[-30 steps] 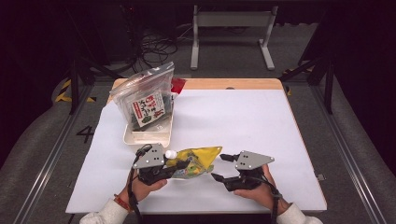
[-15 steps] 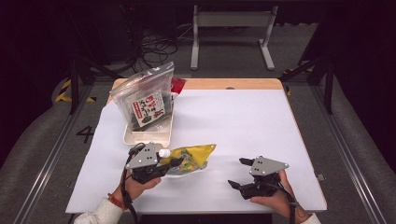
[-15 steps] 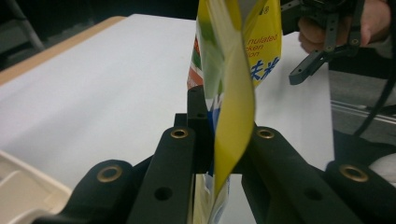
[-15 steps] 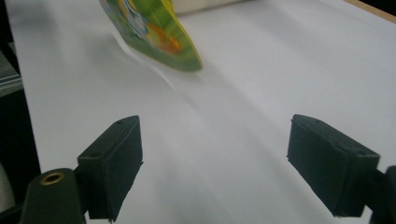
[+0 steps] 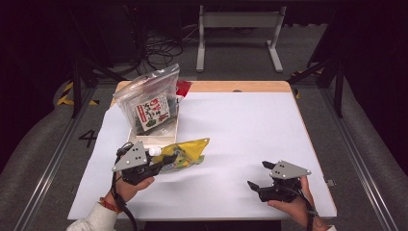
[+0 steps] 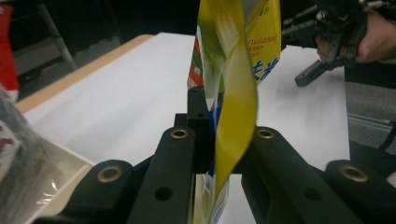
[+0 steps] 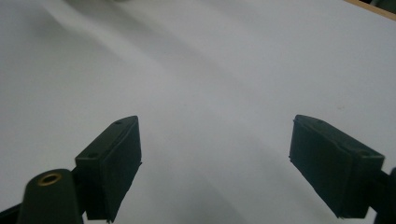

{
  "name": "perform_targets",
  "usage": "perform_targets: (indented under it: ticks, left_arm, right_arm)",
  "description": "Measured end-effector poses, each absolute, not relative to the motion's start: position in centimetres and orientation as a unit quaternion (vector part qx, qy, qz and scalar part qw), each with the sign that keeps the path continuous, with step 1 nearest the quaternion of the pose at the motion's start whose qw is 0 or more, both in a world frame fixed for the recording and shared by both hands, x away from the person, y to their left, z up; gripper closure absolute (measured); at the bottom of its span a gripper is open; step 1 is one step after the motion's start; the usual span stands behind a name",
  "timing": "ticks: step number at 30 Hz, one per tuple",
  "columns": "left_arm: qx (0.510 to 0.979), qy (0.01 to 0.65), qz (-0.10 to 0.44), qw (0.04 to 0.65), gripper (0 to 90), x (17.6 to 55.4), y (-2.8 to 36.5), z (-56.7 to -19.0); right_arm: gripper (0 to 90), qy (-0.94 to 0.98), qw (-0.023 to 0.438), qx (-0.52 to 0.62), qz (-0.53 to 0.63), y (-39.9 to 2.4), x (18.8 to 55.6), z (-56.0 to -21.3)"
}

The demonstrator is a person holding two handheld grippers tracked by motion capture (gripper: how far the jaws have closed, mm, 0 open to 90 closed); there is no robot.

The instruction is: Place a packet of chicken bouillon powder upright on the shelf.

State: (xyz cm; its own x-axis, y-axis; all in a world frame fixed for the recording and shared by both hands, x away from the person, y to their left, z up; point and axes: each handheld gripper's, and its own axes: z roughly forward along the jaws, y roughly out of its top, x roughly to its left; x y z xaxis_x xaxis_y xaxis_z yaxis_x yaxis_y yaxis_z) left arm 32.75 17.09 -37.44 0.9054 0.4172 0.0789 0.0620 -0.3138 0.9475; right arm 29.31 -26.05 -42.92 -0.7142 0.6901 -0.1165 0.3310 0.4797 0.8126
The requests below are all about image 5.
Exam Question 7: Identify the red and white snack packet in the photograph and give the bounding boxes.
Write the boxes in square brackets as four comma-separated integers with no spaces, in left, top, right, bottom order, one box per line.
[127,95,180,149]

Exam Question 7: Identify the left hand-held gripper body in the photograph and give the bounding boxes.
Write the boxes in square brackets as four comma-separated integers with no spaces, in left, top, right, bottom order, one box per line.
[111,140,165,187]

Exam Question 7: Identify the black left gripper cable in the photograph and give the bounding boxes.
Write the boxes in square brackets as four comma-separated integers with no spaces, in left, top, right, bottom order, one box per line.
[110,141,140,231]

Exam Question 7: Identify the white metal stand frame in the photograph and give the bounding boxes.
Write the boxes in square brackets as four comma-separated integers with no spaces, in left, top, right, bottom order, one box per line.
[195,5,288,73]

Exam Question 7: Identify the metal floor rail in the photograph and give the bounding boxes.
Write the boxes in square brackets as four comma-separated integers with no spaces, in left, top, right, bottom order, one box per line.
[319,86,399,231]
[13,86,98,231]

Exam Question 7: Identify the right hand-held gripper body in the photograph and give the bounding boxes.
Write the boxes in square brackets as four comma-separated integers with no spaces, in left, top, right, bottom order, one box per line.
[256,159,313,204]

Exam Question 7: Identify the black metal stand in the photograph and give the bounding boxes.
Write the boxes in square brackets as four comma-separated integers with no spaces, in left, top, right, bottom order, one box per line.
[67,9,130,118]
[286,9,348,118]

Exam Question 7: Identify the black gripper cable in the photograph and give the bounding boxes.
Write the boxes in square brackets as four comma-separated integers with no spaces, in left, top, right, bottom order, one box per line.
[110,141,140,231]
[282,184,318,231]

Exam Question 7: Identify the orange bracelet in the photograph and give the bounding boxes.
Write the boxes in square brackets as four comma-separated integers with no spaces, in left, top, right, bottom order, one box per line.
[98,195,125,215]

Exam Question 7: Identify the person's right hand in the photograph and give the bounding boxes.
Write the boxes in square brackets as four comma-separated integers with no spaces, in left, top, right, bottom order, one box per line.
[267,175,322,229]

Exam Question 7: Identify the tangled black floor cables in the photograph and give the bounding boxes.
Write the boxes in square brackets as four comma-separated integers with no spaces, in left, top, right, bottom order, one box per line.
[140,31,185,70]

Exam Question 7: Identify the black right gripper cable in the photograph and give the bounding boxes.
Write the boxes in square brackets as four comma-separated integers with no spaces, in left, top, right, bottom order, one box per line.
[282,184,318,231]

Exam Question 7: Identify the white paper table cover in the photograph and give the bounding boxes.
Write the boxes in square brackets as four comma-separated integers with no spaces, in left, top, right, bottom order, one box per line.
[66,91,338,222]

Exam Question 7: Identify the yellow black hazard tape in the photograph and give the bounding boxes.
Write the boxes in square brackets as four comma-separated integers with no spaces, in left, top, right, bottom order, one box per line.
[56,81,100,107]

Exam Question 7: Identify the person's left hand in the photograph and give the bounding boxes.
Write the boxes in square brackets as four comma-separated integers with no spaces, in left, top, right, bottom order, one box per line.
[111,174,156,204]

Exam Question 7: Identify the yellow green snack packet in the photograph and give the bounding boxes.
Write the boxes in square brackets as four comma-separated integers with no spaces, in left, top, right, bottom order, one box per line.
[148,138,211,174]

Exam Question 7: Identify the red foil packet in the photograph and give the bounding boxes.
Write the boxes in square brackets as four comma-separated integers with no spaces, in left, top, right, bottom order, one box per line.
[174,79,193,98]

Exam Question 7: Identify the clear dried seaweed packet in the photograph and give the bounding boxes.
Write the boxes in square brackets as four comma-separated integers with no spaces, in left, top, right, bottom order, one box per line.
[113,63,181,136]

